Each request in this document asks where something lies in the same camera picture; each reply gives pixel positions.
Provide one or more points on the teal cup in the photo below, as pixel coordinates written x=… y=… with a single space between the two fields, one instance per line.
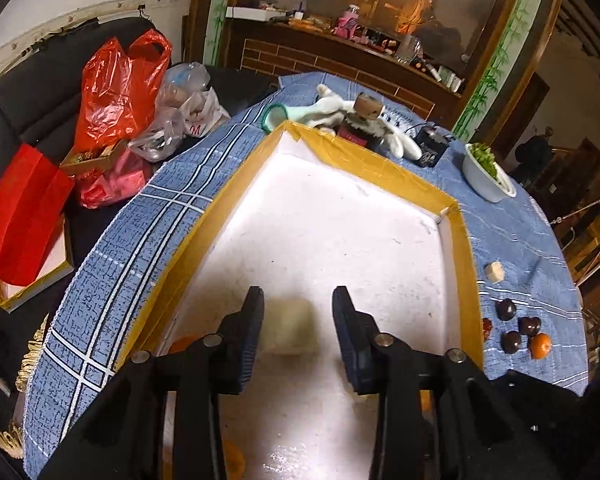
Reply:
x=274 y=116

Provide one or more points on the red paper bag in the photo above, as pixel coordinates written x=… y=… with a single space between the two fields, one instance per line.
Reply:
x=25 y=210

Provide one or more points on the wooden display cabinet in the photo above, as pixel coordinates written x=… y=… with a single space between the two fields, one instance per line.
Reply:
x=300 y=55

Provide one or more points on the metal pole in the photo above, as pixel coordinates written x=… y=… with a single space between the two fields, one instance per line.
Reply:
x=580 y=208

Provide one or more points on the black boxy device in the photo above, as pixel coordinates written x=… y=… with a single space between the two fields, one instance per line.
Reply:
x=430 y=149

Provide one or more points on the white plastic bag red print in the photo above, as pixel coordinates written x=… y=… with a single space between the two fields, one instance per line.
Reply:
x=202 y=115

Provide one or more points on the white box yellow rim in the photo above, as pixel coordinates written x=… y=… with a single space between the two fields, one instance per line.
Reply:
x=35 y=285

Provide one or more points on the pink plastic bag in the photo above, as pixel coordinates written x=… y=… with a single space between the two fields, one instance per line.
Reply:
x=110 y=182

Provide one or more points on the pink bottle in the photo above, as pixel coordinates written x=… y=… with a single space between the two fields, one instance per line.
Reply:
x=347 y=22

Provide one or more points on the brown wooden door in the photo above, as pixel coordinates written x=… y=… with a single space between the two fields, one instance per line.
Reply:
x=525 y=105

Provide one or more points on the wooden stair railing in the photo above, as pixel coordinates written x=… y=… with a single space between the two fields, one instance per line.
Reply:
x=590 y=240

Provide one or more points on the dark jar wooden stopper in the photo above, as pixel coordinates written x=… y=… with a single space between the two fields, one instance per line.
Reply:
x=357 y=130

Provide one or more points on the white foam tray yellow tape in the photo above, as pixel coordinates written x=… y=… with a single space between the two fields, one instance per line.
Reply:
x=330 y=220

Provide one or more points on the red date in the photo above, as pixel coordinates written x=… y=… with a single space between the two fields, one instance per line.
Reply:
x=486 y=329

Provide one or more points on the white flat box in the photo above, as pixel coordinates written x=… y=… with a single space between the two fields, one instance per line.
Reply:
x=250 y=13

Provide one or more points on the black sofa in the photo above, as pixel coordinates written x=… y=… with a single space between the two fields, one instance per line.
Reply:
x=30 y=110

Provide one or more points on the gold tasselled ornament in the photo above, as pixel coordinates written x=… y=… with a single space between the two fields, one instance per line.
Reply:
x=30 y=355

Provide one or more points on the white bowl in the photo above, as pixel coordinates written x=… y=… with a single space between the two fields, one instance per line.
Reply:
x=485 y=180

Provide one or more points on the glass mug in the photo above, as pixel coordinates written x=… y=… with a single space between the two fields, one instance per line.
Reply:
x=410 y=49

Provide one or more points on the gold gift box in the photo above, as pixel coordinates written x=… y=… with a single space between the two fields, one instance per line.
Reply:
x=92 y=156

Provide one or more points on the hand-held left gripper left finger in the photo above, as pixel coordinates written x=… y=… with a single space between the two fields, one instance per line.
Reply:
x=247 y=340

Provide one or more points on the blue plaid tablecloth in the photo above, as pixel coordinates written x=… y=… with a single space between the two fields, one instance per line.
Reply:
x=130 y=240

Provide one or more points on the green leafy vegetables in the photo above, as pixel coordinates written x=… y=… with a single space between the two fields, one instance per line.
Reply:
x=482 y=157

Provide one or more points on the small pale sugarcane chunk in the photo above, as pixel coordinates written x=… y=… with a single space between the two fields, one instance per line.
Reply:
x=495 y=272

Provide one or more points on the dark purple plum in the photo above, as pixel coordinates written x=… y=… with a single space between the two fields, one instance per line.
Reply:
x=510 y=342
x=528 y=326
x=506 y=309

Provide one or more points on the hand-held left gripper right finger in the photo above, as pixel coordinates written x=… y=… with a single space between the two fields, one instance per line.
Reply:
x=345 y=345

